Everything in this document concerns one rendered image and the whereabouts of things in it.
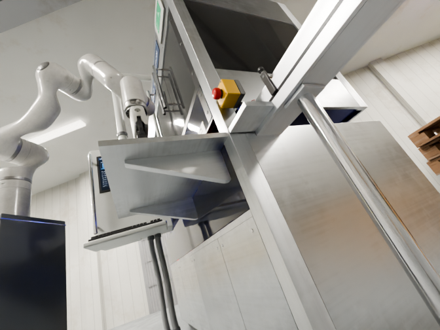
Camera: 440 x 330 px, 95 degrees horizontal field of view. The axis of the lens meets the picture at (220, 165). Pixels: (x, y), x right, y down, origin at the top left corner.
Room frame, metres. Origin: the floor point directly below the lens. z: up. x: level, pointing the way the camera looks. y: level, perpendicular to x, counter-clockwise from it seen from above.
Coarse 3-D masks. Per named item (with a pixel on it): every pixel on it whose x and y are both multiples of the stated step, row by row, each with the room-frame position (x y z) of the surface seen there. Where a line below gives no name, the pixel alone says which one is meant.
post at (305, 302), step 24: (168, 0) 0.64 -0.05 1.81; (192, 24) 0.64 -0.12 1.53; (192, 48) 0.61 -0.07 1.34; (216, 72) 0.64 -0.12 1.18; (216, 120) 0.65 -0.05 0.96; (240, 144) 0.62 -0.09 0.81; (240, 168) 0.63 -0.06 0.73; (264, 192) 0.63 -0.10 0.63; (264, 216) 0.61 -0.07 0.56; (264, 240) 0.66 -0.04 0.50; (288, 240) 0.63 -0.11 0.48; (288, 264) 0.62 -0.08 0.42; (288, 288) 0.64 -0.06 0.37; (312, 288) 0.64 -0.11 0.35; (312, 312) 0.62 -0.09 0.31
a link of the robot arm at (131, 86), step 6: (126, 78) 0.55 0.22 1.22; (132, 78) 0.56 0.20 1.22; (120, 84) 0.56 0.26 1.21; (126, 84) 0.55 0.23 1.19; (132, 84) 0.55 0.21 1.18; (138, 84) 0.57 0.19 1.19; (126, 90) 0.55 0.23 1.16; (132, 90) 0.55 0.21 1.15; (138, 90) 0.56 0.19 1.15; (126, 96) 0.55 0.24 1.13; (132, 96) 0.55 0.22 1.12; (138, 96) 0.56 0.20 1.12; (144, 96) 0.59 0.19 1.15
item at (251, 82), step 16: (192, 0) 0.68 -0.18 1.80; (208, 0) 0.73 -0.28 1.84; (224, 0) 0.79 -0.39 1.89; (240, 0) 0.86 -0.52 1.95; (256, 0) 0.94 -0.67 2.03; (272, 16) 0.96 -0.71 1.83; (288, 16) 1.05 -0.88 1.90; (160, 48) 0.93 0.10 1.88; (160, 64) 1.01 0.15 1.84; (160, 80) 1.10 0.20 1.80; (240, 80) 0.69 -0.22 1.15; (256, 80) 0.74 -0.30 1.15; (336, 80) 1.04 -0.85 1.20; (256, 96) 0.71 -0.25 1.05; (320, 96) 0.92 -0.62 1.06; (336, 96) 0.98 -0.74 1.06; (352, 96) 1.05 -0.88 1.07; (208, 128) 0.72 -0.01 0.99
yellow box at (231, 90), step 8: (224, 80) 0.53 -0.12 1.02; (232, 80) 0.55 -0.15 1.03; (224, 88) 0.54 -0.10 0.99; (232, 88) 0.54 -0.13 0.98; (240, 88) 0.56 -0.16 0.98; (224, 96) 0.55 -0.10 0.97; (232, 96) 0.55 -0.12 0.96; (240, 96) 0.57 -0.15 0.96; (224, 104) 0.58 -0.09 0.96; (232, 104) 0.59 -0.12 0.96
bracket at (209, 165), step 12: (156, 156) 0.59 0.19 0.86; (168, 156) 0.60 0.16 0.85; (180, 156) 0.62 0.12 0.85; (192, 156) 0.64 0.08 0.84; (204, 156) 0.67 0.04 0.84; (216, 156) 0.69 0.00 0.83; (132, 168) 0.57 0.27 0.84; (144, 168) 0.57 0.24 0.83; (156, 168) 0.58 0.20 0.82; (168, 168) 0.60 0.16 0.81; (180, 168) 0.62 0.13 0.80; (192, 168) 0.64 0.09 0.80; (204, 168) 0.66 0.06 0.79; (216, 168) 0.68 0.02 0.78; (204, 180) 0.68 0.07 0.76; (216, 180) 0.69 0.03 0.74; (228, 180) 0.70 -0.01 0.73
